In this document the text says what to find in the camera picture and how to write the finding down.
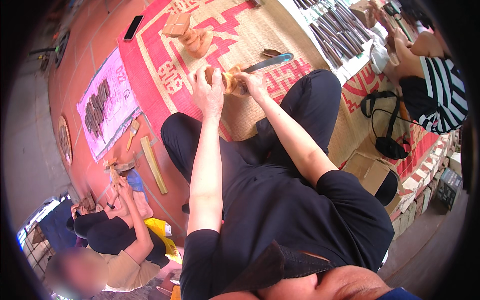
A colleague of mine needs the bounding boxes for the small black box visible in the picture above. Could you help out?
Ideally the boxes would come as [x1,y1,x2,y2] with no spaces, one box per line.
[436,167,464,211]

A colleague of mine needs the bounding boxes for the person's legs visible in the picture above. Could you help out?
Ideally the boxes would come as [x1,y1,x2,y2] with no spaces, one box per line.
[161,69,343,196]

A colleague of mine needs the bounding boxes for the carved wooden statue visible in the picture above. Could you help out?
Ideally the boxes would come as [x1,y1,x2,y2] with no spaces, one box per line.
[161,13,214,59]

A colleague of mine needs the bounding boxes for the row of carving chisels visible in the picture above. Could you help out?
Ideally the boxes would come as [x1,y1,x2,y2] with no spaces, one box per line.
[293,0,373,69]

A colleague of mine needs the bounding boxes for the person's right hand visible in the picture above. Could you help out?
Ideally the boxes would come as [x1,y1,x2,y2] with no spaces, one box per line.
[234,71,272,106]

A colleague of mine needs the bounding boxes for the black strap bag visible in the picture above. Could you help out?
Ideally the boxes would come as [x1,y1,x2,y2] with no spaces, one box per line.
[360,90,422,161]

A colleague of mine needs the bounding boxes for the light carved wooden piece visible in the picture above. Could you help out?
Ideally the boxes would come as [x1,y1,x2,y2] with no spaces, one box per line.
[205,65,249,99]

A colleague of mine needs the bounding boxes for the red and beige woven mat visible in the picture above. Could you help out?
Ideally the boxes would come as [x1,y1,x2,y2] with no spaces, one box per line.
[117,0,441,181]

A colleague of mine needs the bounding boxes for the pink sack sheet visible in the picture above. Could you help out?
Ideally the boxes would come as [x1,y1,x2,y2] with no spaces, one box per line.
[76,46,143,163]

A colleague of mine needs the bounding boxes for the yellow plastic bag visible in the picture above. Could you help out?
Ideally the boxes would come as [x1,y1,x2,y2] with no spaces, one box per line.
[144,217,183,265]

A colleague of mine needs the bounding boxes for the person's left hand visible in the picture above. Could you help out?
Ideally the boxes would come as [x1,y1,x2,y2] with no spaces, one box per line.
[187,65,226,121]

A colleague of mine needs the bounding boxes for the black phone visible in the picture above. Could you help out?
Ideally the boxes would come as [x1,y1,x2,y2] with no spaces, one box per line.
[123,15,145,41]

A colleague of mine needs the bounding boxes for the white cloth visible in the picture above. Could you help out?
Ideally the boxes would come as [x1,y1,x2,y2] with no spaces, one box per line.
[278,0,391,86]

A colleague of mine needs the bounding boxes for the round woven tray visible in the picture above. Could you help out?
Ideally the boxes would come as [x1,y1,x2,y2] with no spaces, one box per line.
[57,116,74,166]

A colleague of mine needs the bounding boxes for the wooden mallet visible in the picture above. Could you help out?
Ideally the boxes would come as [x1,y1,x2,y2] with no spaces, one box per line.
[104,158,136,175]

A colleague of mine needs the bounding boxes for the large steel carving knife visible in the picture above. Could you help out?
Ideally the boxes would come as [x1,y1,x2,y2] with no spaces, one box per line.
[240,52,295,94]

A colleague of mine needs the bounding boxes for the person's body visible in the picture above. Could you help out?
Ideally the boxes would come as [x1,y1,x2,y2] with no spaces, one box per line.
[179,165,424,300]

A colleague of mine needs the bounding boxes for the cardboard box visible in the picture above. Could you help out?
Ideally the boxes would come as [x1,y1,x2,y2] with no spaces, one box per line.
[342,151,405,216]

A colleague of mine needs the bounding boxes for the long wooden plank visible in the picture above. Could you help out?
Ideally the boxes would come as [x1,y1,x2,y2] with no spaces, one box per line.
[140,136,169,195]

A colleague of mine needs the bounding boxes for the wooden handled brush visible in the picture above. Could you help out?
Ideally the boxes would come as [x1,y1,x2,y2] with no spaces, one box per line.
[126,119,141,152]

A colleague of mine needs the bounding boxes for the black cap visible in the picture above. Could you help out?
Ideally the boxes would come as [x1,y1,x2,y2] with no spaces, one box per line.
[374,169,399,207]

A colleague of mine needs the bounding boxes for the black floor tool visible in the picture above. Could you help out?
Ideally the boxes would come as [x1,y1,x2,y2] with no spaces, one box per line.
[29,30,71,70]

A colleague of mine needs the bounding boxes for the group of dark chisels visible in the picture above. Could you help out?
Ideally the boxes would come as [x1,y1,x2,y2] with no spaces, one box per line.
[84,79,112,140]

